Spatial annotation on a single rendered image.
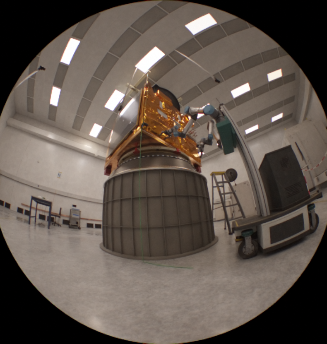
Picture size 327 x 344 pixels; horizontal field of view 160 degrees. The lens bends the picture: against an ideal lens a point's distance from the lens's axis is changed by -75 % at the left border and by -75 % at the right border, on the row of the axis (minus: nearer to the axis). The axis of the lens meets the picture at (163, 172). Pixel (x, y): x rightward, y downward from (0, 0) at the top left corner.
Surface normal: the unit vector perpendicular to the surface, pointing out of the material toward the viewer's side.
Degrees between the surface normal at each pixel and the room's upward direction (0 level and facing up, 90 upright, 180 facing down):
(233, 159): 90
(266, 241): 90
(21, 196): 90
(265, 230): 90
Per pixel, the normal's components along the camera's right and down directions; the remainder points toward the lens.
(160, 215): 0.08, -0.43
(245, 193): -0.70, -0.26
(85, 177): 0.72, -0.34
